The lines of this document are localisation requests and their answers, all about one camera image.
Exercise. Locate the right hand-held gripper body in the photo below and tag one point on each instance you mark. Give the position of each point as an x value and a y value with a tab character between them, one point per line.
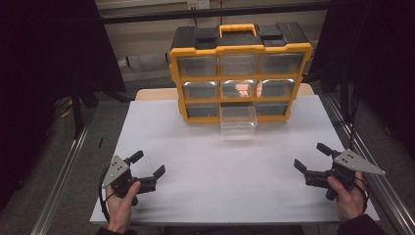
354	161

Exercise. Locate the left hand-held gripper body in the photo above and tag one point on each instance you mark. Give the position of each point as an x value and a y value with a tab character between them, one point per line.
115	169

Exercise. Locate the person's right hand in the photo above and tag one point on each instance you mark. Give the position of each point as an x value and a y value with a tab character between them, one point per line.
350	200

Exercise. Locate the person's left hand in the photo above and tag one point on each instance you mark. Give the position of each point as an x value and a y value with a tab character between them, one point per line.
120	212

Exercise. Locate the small black floor stick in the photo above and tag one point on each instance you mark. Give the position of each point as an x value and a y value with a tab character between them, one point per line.
101	142

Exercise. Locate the white table sheet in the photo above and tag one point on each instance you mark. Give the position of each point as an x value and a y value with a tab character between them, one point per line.
208	182

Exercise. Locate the clear plastic drawer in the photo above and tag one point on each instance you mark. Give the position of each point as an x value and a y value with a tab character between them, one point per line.
238	123

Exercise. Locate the black curtain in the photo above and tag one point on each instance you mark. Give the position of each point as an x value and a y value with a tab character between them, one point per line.
36	81
381	65

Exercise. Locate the set of clear organizer drawers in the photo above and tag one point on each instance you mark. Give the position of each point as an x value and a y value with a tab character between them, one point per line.
197	66

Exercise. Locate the yellow black organizer cabinet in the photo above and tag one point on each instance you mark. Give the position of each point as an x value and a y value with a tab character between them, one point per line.
239	49

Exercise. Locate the black horizontal bar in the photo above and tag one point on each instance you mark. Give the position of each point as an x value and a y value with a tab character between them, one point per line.
163	15

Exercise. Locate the metal floor rail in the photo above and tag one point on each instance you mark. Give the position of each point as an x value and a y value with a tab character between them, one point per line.
60	182
380	192

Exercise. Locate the black stand post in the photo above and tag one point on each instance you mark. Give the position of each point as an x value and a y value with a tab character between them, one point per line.
76	111

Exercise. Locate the white wall outlet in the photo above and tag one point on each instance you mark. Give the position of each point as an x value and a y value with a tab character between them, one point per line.
199	4

